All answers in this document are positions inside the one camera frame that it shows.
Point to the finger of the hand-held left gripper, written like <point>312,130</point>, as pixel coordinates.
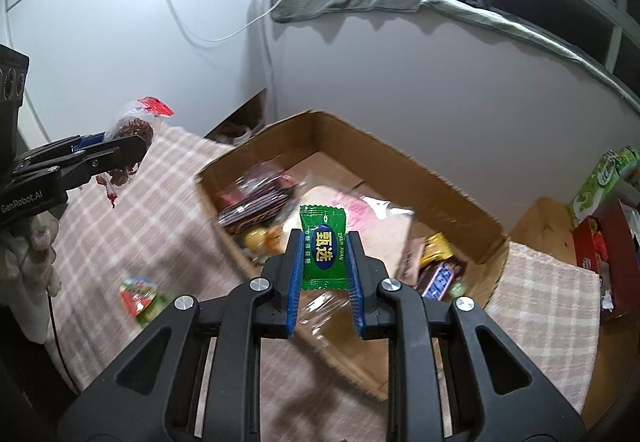
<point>110,155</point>
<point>65,146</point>

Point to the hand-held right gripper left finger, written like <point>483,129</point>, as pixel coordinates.
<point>295,284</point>

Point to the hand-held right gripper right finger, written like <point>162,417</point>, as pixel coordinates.
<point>355,284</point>

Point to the clear bag of brown snack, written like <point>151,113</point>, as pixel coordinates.
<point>135,125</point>

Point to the green candy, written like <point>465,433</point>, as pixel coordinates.
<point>322,247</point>

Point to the brown chocolate bar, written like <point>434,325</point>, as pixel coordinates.
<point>440,279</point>

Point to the yellow round snacks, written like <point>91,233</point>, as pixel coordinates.
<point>262,239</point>

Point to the sliced bread package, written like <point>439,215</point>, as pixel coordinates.
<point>375,217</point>

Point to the pink checked cloth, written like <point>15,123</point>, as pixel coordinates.
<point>150,232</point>

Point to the yellow snack packet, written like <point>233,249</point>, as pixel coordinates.
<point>436,247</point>

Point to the dark red snack packet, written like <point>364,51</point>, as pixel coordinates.
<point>255,202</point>

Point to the small colourful snack packet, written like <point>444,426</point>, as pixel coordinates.
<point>137,292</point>

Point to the wooden table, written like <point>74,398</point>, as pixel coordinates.
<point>540,232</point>

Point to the red cardboard box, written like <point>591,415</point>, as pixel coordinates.
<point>590,247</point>

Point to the green tissue pack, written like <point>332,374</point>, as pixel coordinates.
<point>600,182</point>

